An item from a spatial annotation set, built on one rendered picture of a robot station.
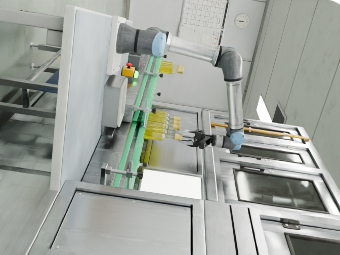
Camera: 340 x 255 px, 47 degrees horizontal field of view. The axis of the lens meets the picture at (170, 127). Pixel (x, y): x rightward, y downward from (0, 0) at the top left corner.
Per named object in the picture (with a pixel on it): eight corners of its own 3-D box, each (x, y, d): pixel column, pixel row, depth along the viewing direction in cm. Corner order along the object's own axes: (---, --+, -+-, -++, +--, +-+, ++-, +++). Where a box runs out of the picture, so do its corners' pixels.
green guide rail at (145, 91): (133, 109, 220) (147, 111, 220) (133, 107, 220) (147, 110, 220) (157, 35, 377) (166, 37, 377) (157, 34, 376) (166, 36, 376)
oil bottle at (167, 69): (149, 71, 329) (182, 76, 330) (150, 64, 327) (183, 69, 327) (150, 69, 334) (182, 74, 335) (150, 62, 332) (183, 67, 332)
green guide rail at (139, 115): (132, 121, 223) (146, 123, 224) (132, 119, 223) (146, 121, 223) (156, 43, 380) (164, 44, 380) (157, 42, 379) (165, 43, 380)
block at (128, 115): (119, 121, 219) (131, 123, 219) (120, 105, 215) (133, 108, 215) (120, 119, 222) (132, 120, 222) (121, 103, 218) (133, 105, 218)
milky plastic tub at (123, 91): (101, 126, 200) (119, 128, 200) (104, 85, 190) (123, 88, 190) (108, 112, 215) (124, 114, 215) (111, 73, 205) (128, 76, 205)
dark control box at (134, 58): (127, 66, 276) (138, 68, 276) (128, 54, 272) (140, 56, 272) (128, 62, 283) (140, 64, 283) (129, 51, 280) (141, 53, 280)
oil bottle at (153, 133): (129, 136, 224) (166, 141, 225) (130, 127, 222) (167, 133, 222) (130, 131, 229) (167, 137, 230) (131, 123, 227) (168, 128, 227)
